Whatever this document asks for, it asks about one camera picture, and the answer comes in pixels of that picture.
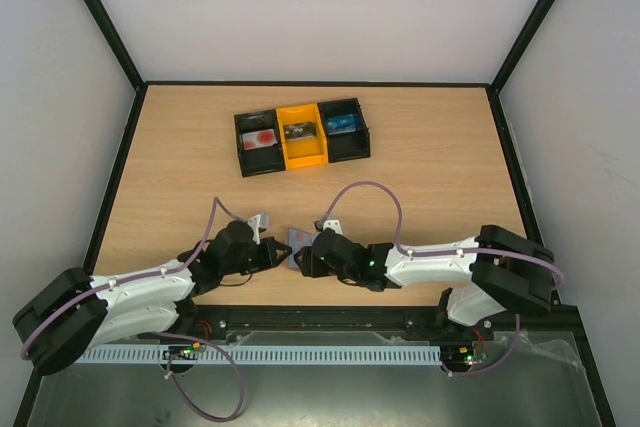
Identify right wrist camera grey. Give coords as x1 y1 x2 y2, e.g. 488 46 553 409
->
314 216 343 234

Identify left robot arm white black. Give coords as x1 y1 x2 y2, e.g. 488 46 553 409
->
12 220 292 376

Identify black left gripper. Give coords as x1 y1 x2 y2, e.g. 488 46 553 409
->
222 237 292 276

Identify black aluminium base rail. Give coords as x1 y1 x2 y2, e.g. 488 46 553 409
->
134 304 581 346

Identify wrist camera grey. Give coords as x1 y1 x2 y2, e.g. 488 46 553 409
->
314 216 343 234
247 212 270 245

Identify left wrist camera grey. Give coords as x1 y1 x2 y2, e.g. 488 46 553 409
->
247 212 270 245

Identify yellow middle bin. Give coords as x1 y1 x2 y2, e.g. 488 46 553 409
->
276 104 329 170

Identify light blue slotted cable duct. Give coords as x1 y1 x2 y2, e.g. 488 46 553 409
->
77 344 441 366

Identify black bin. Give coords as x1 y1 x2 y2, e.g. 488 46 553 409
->
234 109 285 177
317 98 371 163

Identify white red april card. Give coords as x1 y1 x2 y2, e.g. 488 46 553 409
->
289 229 317 250

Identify right black bin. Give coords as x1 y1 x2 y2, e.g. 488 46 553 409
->
317 98 371 163

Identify black enclosure frame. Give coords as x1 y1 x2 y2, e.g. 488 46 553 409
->
12 0 617 427

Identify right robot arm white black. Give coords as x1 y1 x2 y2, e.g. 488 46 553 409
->
294 222 565 339

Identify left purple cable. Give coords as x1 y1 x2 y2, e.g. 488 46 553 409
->
19 195 251 420

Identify white red card in bin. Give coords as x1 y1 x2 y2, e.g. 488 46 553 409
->
241 128 278 151

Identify left black bin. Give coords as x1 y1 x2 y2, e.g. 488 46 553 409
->
234 109 285 177

